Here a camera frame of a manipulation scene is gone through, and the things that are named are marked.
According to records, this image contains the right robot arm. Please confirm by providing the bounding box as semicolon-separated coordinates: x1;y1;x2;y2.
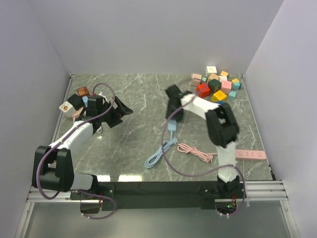
165;84;241;198

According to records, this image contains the dark green cube plug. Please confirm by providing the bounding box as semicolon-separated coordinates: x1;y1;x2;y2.
208;79;221;94

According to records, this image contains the black cube plug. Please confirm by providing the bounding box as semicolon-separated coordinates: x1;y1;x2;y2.
67;94;85;111

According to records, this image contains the yellow cube plug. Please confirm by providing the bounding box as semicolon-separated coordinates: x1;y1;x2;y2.
211;90;227;103

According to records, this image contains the small teal plug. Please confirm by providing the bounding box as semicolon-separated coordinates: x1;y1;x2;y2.
227;91;237;100

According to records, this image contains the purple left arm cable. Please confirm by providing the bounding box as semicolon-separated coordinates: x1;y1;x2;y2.
36;83;117;220

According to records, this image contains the aluminium rail frame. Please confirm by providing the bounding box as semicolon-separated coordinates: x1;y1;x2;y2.
24;74;298;238

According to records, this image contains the maroon patterned cube plug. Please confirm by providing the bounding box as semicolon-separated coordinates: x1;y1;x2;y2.
76;86;90;97

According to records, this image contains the small yellow green plug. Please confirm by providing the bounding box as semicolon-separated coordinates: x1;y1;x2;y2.
231;78;240;84

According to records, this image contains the beige cube plug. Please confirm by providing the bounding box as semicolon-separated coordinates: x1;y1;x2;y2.
207;73;220;82

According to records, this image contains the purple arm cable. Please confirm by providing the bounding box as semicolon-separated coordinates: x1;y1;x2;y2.
160;76;246;217
36;83;117;220

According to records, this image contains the small blue plug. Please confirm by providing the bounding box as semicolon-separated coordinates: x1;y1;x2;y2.
82;96;88;107

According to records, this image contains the white cartoon cube plug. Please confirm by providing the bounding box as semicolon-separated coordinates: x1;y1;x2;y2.
59;102;76;118

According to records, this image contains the small cyan plug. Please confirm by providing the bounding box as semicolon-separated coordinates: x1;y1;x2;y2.
232;82;242;90

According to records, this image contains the red cube plug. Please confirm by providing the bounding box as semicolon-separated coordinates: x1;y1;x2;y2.
196;84;211;98

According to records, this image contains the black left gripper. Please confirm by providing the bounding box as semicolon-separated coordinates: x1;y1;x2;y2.
99;96;133;128

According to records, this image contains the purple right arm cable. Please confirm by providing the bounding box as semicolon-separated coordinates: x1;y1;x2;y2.
160;76;246;217

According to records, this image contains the light blue power strip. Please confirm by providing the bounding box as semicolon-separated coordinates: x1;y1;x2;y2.
167;119;177;132

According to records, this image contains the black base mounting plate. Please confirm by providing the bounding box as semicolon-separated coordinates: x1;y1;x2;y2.
69;180;246;211

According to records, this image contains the light pink cube plug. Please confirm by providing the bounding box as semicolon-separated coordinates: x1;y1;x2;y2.
190;73;202;86

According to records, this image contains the pink power strip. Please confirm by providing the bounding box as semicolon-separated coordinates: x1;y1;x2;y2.
236;149;266;161
71;108;84;119

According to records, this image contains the small orange plug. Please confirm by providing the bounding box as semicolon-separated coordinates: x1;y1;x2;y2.
220;71;228;77

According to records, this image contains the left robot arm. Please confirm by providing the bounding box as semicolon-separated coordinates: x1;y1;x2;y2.
32;95;133;199

